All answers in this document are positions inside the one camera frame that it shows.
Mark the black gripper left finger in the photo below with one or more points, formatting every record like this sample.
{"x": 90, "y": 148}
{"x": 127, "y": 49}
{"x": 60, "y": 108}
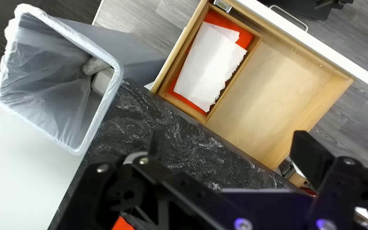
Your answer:
{"x": 159, "y": 200}

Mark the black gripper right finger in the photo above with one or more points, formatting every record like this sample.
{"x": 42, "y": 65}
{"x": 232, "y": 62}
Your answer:
{"x": 341, "y": 187}

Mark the wooden drawer with white front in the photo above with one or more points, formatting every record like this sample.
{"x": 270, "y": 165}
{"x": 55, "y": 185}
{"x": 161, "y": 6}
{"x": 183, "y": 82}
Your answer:
{"x": 278, "y": 107}

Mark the wooden drawer organiser tray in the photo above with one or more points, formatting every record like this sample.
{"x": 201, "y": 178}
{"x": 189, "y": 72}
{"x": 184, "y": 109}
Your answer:
{"x": 166, "y": 81}

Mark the white paper towel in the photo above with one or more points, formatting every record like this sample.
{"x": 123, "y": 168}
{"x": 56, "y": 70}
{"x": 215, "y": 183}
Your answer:
{"x": 210, "y": 72}
{"x": 230, "y": 34}

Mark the crumpled white paper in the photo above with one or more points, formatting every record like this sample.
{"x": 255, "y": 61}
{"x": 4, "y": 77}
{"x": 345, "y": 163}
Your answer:
{"x": 96, "y": 68}

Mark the grey trash bin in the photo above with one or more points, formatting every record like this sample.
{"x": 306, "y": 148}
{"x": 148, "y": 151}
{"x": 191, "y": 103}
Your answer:
{"x": 137, "y": 56}

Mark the white cloth on orange tray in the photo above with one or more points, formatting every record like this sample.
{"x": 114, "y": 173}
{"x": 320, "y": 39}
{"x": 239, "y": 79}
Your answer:
{"x": 243, "y": 38}

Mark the black tripod stand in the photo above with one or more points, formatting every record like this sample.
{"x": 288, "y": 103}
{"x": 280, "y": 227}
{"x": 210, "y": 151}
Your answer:
{"x": 312, "y": 7}

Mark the small metal drawer clip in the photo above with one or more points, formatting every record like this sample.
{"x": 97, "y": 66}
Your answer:
{"x": 223, "y": 4}

